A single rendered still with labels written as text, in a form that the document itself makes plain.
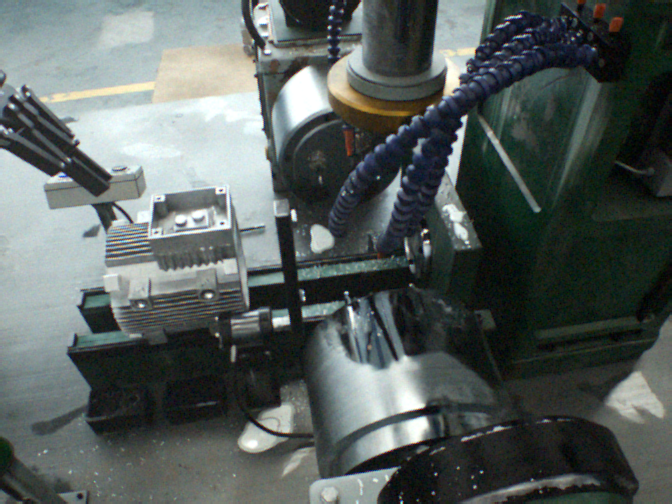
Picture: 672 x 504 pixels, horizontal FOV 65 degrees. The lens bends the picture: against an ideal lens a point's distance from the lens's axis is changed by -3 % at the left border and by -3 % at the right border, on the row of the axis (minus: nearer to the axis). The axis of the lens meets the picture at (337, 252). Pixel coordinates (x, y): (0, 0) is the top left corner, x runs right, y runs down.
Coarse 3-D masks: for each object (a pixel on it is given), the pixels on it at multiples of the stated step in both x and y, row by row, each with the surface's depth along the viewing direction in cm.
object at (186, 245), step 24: (192, 192) 85; (216, 192) 84; (168, 216) 85; (192, 216) 82; (216, 216) 85; (168, 240) 78; (192, 240) 79; (216, 240) 80; (168, 264) 82; (192, 264) 83
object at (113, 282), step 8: (112, 224) 88; (120, 224) 88; (224, 264) 82; (232, 264) 82; (224, 272) 82; (232, 272) 82; (104, 280) 80; (112, 280) 80; (120, 280) 81; (112, 288) 80; (120, 288) 80; (136, 336) 89
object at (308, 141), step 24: (312, 72) 106; (288, 96) 106; (312, 96) 101; (288, 120) 102; (312, 120) 98; (336, 120) 98; (288, 144) 101; (312, 144) 101; (336, 144) 102; (288, 168) 105; (312, 168) 102; (336, 168) 106; (312, 192) 109; (336, 192) 110
